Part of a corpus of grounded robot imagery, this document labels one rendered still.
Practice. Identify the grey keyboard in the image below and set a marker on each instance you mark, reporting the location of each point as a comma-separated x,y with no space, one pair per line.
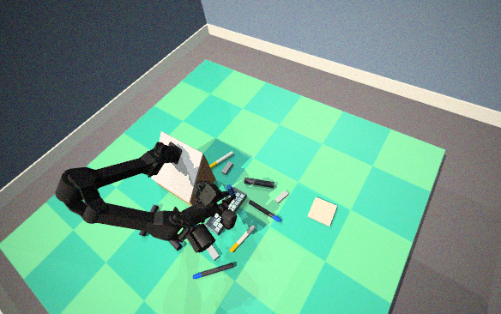
214,223

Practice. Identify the white stylus with yellow tip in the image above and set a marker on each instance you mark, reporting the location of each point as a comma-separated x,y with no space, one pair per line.
221,159
244,236

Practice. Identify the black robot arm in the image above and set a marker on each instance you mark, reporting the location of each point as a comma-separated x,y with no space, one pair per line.
78,184

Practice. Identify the dark grey cylinder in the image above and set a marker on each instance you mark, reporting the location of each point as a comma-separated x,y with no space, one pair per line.
259,182
175,244
153,209

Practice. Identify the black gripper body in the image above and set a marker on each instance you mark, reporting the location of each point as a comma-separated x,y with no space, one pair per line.
228,217

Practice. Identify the cream flat square tile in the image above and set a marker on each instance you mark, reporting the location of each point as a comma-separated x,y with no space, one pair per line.
322,211

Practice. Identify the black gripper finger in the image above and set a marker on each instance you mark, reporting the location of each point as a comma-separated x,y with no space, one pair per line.
224,194
228,201

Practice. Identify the black pen with blue cap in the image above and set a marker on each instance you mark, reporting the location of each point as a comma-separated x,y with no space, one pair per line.
213,271
273,216

